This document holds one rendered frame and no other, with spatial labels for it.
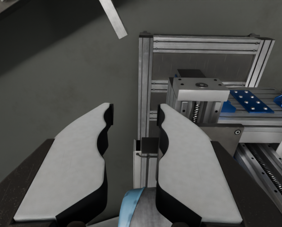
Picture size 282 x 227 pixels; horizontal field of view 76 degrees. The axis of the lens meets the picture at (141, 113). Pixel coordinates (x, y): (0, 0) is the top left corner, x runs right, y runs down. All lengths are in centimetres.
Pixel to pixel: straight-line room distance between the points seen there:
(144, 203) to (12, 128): 187
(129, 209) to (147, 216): 4
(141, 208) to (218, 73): 114
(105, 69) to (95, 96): 27
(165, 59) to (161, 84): 17
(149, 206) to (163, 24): 124
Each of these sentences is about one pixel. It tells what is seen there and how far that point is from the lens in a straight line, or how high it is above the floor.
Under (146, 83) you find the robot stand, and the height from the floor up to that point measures 23.
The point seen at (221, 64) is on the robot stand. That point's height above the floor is 21.
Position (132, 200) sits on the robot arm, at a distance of 42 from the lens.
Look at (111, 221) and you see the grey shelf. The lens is 284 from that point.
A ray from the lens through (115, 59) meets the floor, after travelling 149.
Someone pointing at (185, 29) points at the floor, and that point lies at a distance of 147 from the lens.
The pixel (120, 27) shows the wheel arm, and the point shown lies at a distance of 61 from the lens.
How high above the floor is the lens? 142
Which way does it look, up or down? 58 degrees down
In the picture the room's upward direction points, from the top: 180 degrees clockwise
